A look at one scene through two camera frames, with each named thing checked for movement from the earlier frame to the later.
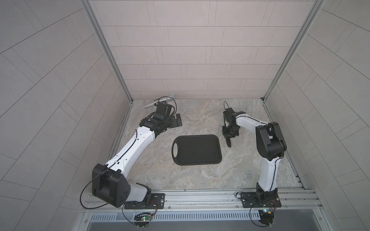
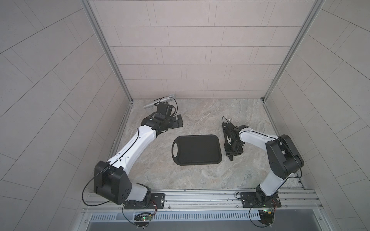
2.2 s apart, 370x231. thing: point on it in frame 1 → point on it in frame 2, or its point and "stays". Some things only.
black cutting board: [196, 149] stays
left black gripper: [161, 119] stays
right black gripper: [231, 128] → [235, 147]
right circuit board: [267, 216] stays
